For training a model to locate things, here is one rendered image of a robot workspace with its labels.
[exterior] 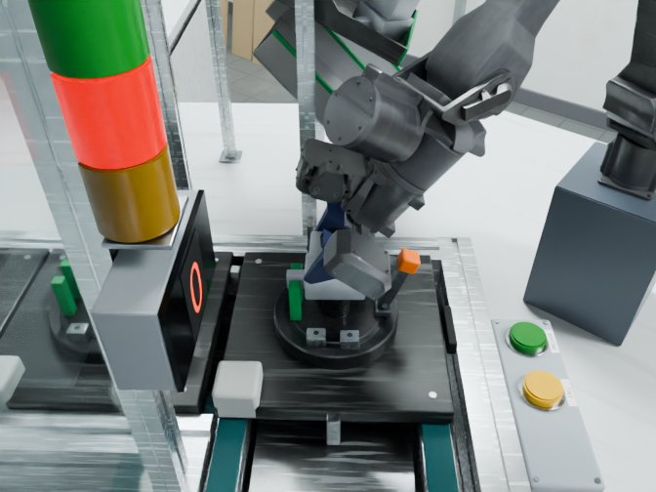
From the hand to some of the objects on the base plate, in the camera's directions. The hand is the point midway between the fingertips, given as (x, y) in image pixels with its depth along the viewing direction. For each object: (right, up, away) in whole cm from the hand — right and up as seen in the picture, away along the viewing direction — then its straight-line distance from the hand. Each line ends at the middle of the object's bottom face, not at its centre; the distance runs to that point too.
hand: (328, 245), depth 63 cm
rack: (-11, +6, +42) cm, 44 cm away
